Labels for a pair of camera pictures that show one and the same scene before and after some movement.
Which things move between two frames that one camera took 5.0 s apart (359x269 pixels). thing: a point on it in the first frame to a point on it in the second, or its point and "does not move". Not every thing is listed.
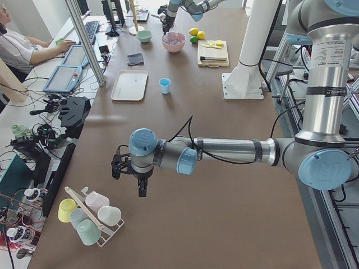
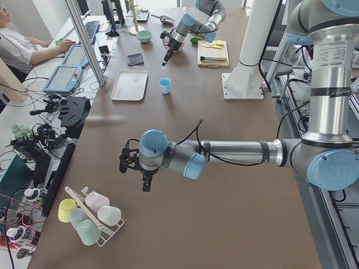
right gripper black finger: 166,28 to 169,54
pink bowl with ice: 173,42 does not move
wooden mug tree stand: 133,30 does not move
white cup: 110,216 does not move
